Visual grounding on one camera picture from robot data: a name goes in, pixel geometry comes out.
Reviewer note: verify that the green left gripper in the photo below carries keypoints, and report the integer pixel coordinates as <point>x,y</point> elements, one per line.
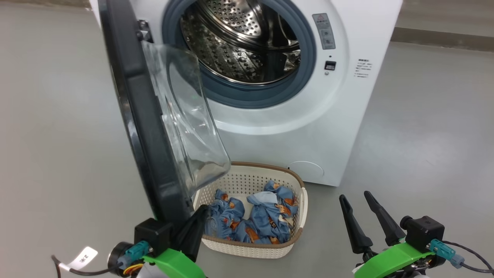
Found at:
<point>173,264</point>

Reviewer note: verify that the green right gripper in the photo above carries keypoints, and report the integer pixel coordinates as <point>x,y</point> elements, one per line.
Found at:
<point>389,258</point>

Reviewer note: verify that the blue cartoon print garment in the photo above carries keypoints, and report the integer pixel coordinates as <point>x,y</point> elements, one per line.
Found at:
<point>224,218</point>

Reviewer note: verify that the blue cartoon garment white collar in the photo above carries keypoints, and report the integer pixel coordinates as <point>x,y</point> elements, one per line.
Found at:
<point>270,216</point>

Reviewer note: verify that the black round glass washer door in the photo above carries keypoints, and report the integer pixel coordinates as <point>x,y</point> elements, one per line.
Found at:
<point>146,127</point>

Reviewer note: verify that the white front-load washing machine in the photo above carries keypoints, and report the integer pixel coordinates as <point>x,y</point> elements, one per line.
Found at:
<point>278,146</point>

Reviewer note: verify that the stainless steel washing machine drum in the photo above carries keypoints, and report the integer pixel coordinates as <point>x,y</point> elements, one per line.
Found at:
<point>231,50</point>

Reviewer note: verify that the cream perforated laundry basket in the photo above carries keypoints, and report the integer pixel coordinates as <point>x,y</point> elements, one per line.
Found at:
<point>247,249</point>

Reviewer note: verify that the round white filter cover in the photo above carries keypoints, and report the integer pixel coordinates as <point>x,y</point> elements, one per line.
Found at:
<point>307,172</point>

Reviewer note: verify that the grey warning sticker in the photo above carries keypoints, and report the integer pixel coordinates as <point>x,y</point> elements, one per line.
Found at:
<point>324,31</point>

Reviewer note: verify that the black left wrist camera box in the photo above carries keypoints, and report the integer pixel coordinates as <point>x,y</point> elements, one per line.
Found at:
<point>152,235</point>

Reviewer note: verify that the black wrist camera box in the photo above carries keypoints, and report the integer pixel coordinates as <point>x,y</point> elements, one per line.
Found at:
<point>152,235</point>
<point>422,231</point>

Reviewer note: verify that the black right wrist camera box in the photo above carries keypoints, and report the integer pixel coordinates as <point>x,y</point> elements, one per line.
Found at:
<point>422,231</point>

